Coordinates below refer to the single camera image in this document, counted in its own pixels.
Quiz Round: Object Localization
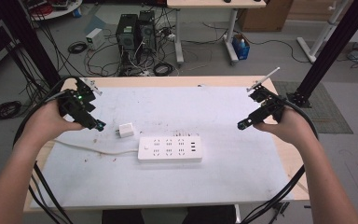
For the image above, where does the coiled black cable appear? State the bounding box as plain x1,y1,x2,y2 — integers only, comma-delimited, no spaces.
152,62,175,77
67,40,89,55
0,100,23,122

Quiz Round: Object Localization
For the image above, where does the round white table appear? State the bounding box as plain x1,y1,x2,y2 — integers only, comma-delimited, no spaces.
21,0,84,21

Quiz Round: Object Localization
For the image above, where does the white table mat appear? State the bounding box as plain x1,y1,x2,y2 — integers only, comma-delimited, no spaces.
30,86,294,209

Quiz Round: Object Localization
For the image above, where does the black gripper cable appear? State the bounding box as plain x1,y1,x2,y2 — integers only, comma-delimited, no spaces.
11,76,85,224
240,98,320,224

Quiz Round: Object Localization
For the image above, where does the black computer tower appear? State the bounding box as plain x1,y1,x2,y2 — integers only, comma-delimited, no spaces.
115,13,139,64
137,9,158,54

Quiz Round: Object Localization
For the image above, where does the person's right hand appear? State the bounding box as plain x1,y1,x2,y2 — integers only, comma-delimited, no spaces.
253,105,313,147

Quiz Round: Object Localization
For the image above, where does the small white box device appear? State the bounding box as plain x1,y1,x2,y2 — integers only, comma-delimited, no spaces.
85,27,106,51

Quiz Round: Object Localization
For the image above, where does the person's left hand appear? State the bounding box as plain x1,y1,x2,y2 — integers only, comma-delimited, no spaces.
21,99,86,144

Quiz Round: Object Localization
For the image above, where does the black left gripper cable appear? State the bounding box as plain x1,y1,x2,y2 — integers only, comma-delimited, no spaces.
11,76,85,224

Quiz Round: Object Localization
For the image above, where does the brown cardboard box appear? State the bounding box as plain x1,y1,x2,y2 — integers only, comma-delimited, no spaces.
237,0,295,33

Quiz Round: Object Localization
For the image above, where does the white metal stand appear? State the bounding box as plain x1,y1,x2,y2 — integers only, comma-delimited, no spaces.
296,0,350,64

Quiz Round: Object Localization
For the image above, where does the white-legged wooden desk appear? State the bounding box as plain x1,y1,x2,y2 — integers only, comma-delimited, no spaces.
166,0,268,66

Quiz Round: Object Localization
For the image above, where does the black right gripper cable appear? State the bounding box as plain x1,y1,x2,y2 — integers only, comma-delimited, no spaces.
240,98,320,224

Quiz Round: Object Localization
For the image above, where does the white power strip cable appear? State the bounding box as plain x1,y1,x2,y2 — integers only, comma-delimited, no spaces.
53,138,140,156

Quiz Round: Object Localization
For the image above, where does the white charger plug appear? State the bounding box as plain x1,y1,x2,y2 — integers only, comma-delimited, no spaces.
115,122,135,139

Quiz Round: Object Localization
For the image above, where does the blue box with bottles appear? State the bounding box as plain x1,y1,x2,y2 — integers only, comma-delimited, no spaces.
231,33,252,61

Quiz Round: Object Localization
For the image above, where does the grey floor mat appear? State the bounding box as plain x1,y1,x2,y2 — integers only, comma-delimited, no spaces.
272,80,354,135

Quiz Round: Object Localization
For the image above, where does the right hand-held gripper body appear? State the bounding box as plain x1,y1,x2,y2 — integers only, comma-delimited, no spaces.
245,66,289,126

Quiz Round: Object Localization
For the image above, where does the white power strip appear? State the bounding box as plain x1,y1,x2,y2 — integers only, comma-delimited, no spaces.
137,135,203,163

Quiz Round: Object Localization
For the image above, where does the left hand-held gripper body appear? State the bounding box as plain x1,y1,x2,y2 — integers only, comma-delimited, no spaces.
57,77,103,131

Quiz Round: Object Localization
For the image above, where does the black metal frame post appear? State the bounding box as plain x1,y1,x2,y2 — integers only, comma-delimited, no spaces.
286,0,358,109
0,0,62,89

